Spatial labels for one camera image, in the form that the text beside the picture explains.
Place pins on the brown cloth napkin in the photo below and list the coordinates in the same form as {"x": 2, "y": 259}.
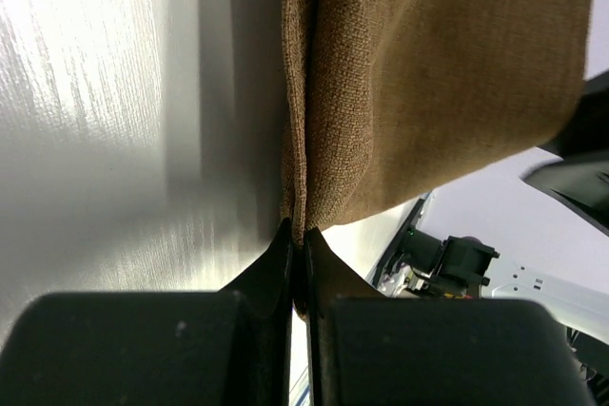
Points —
{"x": 388, "y": 99}

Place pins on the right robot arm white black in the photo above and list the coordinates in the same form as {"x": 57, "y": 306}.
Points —
{"x": 418, "y": 265}

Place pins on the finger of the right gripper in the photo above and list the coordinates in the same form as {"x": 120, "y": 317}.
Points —
{"x": 580, "y": 184}
{"x": 587, "y": 131}

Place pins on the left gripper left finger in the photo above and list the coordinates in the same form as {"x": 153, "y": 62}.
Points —
{"x": 229, "y": 347}

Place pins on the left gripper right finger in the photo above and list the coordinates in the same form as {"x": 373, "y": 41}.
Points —
{"x": 368, "y": 349}

